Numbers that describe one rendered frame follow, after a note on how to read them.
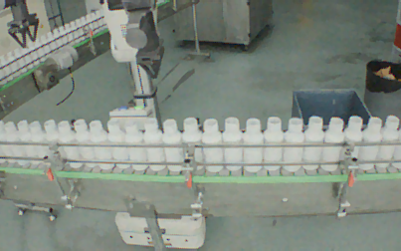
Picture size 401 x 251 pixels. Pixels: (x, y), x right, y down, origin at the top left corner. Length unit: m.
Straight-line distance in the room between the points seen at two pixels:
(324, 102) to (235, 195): 0.78
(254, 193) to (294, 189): 0.12
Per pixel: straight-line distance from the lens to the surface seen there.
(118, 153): 1.00
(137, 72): 1.56
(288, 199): 1.02
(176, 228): 1.81
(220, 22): 4.64
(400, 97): 2.69
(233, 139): 0.89
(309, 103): 1.57
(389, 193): 1.11
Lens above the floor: 1.65
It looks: 33 degrees down
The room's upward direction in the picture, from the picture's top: 6 degrees counter-clockwise
